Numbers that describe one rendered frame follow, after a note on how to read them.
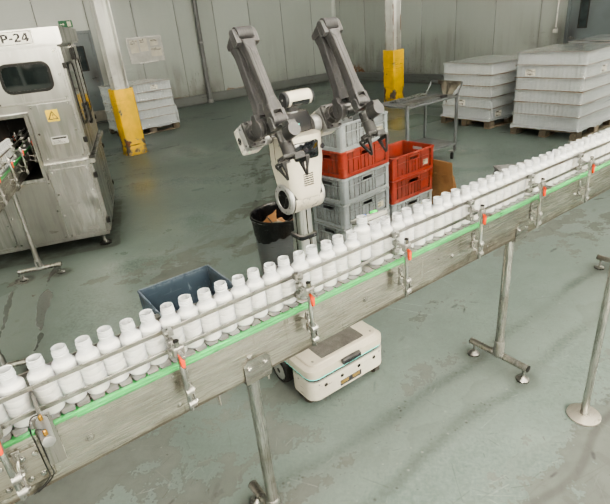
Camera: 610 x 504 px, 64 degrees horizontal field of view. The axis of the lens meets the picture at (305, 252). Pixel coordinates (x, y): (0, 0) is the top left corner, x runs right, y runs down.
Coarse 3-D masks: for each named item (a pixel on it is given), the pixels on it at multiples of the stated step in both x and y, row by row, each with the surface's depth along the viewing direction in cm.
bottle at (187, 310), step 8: (184, 296) 143; (184, 304) 141; (192, 304) 143; (184, 312) 141; (192, 312) 142; (184, 320) 142; (184, 328) 143; (192, 328) 143; (200, 328) 145; (192, 336) 144; (192, 344) 145; (200, 344) 146
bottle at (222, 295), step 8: (224, 280) 149; (216, 288) 147; (224, 288) 147; (216, 296) 148; (224, 296) 147; (224, 312) 148; (232, 312) 150; (224, 320) 150; (232, 320) 151; (232, 328) 152
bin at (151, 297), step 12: (180, 276) 203; (192, 276) 206; (204, 276) 210; (216, 276) 204; (144, 288) 195; (156, 288) 198; (168, 288) 201; (180, 288) 205; (192, 288) 208; (228, 288) 197; (144, 300) 189; (156, 300) 200; (168, 300) 203; (192, 300) 210; (156, 312) 178
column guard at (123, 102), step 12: (120, 96) 811; (132, 96) 822; (120, 108) 816; (132, 108) 828; (120, 120) 824; (132, 120) 834; (120, 132) 843; (132, 132) 840; (132, 144) 846; (144, 144) 858
